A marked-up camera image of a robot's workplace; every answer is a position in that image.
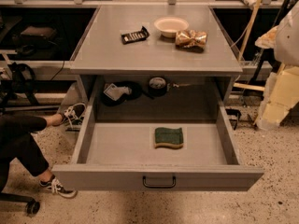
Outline grey open drawer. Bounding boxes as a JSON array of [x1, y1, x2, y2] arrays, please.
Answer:
[[51, 77, 265, 192]]

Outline wooden stick frame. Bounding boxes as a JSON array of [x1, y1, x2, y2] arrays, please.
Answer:
[[234, 0, 264, 91]]

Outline black tape roll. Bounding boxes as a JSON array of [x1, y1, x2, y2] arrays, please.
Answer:
[[148, 77, 167, 97]]

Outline black white sneaker far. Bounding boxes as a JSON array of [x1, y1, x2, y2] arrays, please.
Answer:
[[62, 103, 86, 123]]

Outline black white sneaker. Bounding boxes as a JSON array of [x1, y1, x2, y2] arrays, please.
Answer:
[[39, 177, 77, 199], [62, 103, 86, 123]]

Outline white paper bowl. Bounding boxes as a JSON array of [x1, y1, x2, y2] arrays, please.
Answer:
[[154, 17, 189, 38]]

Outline grey cabinet counter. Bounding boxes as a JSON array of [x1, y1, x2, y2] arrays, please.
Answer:
[[72, 4, 242, 122]]

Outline black office chair base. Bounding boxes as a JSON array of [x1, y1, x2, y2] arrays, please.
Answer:
[[0, 193, 40, 215]]

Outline person leg black trousers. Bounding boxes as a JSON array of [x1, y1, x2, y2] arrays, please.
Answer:
[[0, 114, 63, 182]]

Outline gold crumpled chip bag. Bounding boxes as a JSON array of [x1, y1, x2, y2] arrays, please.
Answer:
[[175, 30, 207, 49]]

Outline green yellow sponge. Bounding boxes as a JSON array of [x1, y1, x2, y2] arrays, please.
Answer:
[[154, 127, 184, 149]]

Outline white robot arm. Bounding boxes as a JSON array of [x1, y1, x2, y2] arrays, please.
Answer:
[[255, 1, 299, 66]]

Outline black white sneaker near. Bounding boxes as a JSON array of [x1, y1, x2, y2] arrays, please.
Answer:
[[39, 177, 77, 199]]

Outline black drawer handle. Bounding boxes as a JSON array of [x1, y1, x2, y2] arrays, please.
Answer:
[[142, 176, 177, 189]]

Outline black backpack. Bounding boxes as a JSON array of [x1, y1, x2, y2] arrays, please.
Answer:
[[8, 63, 36, 93]]

